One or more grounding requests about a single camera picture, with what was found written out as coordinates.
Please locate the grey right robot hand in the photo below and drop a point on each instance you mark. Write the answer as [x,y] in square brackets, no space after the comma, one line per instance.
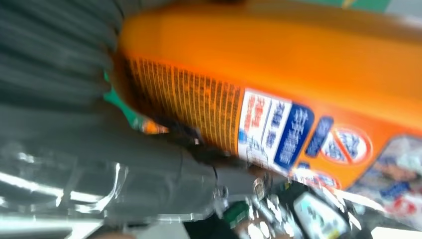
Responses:
[99,165]

